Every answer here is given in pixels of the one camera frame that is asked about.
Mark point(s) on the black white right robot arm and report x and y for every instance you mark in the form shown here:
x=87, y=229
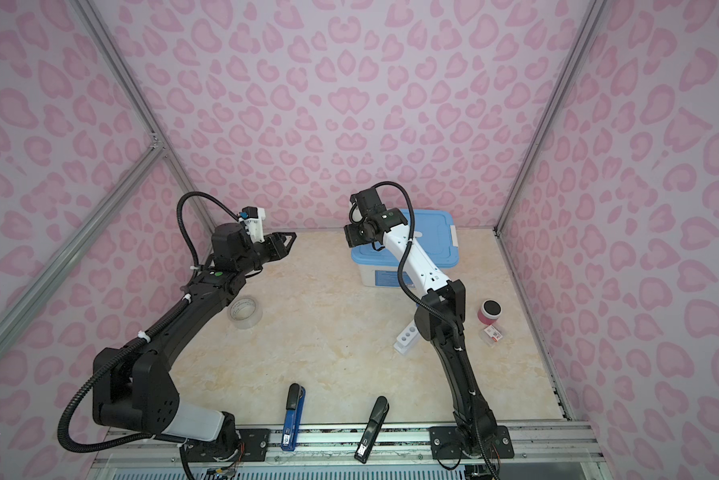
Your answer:
x=383, y=215

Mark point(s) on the small clear red-label box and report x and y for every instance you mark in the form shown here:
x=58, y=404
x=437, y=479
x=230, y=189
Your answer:
x=491, y=335

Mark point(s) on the aluminium diagonal frame bar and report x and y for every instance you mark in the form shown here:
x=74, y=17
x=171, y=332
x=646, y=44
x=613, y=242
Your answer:
x=47, y=293

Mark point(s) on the clear tape roll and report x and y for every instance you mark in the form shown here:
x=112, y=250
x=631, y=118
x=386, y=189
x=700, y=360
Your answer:
x=245, y=312

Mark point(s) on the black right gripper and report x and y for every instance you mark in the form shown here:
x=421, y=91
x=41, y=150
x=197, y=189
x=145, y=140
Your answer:
x=353, y=235

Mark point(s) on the aluminium corner frame post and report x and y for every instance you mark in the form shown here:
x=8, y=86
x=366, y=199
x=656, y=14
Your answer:
x=582, y=43
x=104, y=40

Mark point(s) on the aluminium corner frame post right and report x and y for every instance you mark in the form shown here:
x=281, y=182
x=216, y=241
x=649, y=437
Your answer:
x=582, y=43

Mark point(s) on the aluminium corner frame post left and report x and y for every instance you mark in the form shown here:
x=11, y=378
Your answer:
x=104, y=40

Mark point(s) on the white test tube rack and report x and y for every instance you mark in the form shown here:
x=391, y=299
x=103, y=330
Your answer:
x=407, y=339

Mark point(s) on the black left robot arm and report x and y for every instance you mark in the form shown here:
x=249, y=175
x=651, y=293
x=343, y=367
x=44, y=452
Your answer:
x=135, y=390

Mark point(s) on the blue plastic bin lid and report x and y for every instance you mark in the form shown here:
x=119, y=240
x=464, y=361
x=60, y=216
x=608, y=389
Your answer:
x=434, y=231

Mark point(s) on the blue black stapler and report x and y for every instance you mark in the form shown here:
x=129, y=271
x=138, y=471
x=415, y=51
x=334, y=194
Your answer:
x=294, y=411

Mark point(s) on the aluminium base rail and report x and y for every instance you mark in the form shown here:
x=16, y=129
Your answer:
x=523, y=450

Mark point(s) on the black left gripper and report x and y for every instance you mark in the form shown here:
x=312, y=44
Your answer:
x=275, y=243

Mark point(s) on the pink white tape roll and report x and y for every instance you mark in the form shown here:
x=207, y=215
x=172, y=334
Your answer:
x=489, y=312

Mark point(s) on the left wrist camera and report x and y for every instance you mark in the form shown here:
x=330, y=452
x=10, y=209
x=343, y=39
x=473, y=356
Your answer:
x=252, y=218

